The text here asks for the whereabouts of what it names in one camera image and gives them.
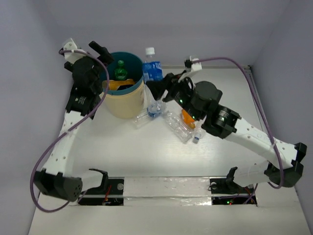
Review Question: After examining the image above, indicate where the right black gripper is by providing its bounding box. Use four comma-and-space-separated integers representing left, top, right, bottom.
147, 69, 201, 121

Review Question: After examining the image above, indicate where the blue label water bottle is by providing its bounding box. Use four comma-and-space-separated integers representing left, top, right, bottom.
142, 47, 163, 104

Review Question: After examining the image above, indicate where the green plastic bottle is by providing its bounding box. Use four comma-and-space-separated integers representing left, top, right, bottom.
114, 60, 128, 81

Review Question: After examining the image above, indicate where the orange floral label bottle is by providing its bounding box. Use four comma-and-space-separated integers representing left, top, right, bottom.
102, 80, 121, 91

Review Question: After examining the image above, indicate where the orange juice bottle blue label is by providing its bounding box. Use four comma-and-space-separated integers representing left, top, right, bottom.
117, 79, 136, 91

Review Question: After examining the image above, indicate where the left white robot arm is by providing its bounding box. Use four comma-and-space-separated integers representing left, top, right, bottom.
30, 39, 113, 202

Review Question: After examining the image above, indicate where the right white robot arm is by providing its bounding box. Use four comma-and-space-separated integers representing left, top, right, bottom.
147, 73, 307, 192

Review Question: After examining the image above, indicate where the blue label bottle near bin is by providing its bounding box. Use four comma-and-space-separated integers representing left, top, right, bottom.
133, 100, 166, 128

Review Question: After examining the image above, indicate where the teal and cream bin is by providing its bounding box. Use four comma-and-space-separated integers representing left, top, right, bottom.
104, 51, 144, 118

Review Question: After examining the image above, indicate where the clear crushed bottle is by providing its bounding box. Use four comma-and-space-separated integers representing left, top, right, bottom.
163, 110, 192, 143

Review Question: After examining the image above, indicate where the small orange bottle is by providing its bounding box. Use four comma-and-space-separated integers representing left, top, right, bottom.
181, 109, 196, 130

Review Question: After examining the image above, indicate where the clear bottle white cap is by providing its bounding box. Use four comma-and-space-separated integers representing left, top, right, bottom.
193, 127, 206, 143

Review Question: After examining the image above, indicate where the silver tape strip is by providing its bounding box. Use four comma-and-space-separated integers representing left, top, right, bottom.
123, 177, 212, 207

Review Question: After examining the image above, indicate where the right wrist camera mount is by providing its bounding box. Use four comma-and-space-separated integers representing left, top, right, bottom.
183, 56, 202, 78

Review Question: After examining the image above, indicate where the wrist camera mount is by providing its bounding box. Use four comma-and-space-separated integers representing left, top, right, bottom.
183, 56, 202, 78
59, 38, 87, 65

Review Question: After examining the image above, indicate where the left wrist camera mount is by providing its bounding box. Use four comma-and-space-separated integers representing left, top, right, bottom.
59, 38, 87, 65

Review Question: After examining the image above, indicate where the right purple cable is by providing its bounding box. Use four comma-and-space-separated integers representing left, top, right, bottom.
195, 56, 285, 189

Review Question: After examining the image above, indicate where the purple cable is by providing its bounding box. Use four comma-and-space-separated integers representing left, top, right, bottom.
29, 48, 110, 213
195, 56, 285, 189

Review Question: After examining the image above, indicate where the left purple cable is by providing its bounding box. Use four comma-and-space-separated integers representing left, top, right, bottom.
29, 48, 110, 213

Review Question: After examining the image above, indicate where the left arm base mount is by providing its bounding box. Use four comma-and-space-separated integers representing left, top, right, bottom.
78, 178, 124, 206

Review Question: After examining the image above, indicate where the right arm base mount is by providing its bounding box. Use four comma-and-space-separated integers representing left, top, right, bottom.
208, 178, 257, 205

